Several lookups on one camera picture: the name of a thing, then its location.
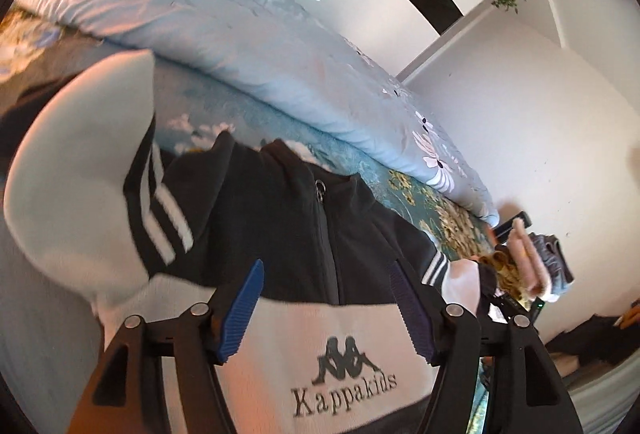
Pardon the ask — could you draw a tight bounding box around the black speaker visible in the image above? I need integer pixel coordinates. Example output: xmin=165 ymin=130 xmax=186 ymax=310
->
xmin=492 ymin=211 xmax=532 ymax=239

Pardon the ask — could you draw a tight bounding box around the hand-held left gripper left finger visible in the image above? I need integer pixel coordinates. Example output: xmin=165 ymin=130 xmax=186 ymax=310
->
xmin=67 ymin=259 xmax=266 ymax=434

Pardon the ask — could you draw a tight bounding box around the light blue floral duvet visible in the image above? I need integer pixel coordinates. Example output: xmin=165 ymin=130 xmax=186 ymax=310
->
xmin=15 ymin=0 xmax=501 ymax=229

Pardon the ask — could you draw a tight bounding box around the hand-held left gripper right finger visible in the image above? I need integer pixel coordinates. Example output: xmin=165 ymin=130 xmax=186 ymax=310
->
xmin=387 ymin=260 xmax=583 ymax=434

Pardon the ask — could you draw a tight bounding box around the grey folded cloth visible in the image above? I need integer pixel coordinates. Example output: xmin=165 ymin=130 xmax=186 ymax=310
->
xmin=530 ymin=234 xmax=576 ymax=287

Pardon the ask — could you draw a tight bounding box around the teal floral bed sheet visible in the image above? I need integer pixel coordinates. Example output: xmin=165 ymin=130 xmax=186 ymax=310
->
xmin=0 ymin=6 xmax=506 ymax=434

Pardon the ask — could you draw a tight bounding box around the black and white jacket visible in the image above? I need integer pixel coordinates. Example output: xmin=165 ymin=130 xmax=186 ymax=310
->
xmin=0 ymin=48 xmax=501 ymax=434

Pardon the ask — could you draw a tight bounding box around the dark cloth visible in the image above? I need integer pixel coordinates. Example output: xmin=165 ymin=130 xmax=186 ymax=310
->
xmin=545 ymin=311 xmax=640 ymax=365

